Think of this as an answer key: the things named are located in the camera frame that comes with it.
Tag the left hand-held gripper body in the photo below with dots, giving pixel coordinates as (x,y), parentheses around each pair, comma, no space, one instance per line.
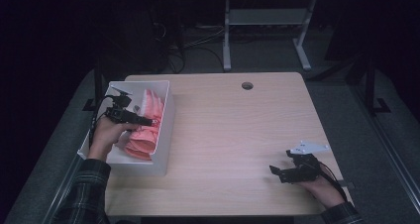
(119,113)

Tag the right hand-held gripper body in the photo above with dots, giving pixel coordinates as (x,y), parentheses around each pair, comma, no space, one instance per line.
(305,171)

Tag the plain pink padded glove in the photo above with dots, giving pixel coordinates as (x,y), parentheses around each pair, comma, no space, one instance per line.
(153,105)

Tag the pink padded glove with print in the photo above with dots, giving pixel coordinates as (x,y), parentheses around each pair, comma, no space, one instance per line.
(142,143)

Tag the white storage box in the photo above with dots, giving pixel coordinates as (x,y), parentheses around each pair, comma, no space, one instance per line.
(165,144)

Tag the person's left hand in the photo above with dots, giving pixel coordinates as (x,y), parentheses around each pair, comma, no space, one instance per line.
(104,138)

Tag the person's right hand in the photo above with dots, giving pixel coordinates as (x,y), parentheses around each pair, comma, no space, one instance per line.
(325,192)

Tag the black metal stand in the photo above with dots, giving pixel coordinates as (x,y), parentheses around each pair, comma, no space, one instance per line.
(370,85)
(98,85)

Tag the black tape strip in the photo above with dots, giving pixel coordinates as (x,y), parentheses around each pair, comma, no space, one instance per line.
(348,184)

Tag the white metal stand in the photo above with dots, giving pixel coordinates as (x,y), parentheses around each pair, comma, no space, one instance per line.
(264,16)

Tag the grey floor rail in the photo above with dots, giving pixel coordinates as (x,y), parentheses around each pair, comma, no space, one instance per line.
(389,148)
(61,184)

